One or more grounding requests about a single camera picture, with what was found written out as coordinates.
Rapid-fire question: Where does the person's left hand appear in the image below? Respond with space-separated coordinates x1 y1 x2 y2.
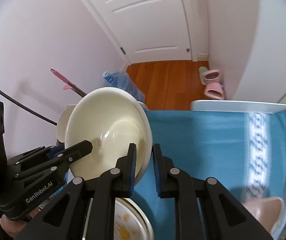
0 215 28 238

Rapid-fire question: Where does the cream round bowl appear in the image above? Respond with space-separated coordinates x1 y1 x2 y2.
65 87 153 184

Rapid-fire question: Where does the beige square handled dish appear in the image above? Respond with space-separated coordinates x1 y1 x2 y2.
243 197 284 235

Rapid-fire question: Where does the white refrigerator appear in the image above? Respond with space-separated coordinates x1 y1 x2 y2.
233 0 286 102

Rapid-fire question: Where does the yellow bear print plate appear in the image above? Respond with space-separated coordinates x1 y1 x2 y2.
114 198 154 240

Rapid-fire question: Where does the white grey-sided bowl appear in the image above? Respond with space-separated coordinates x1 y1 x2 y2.
56 105 76 143

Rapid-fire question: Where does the green slipper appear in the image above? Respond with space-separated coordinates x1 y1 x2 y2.
199 66 209 85

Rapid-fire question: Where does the blue table cloth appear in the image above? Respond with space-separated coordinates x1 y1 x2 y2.
146 109 286 239

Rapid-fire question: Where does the black curved cable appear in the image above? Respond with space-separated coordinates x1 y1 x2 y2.
0 69 59 126

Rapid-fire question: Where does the pink mop handle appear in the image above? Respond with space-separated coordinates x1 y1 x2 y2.
50 69 87 98

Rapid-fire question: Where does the white door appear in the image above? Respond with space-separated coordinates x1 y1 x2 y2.
80 0 192 64

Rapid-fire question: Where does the blue water bottle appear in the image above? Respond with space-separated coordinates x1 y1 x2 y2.
102 72 145 102

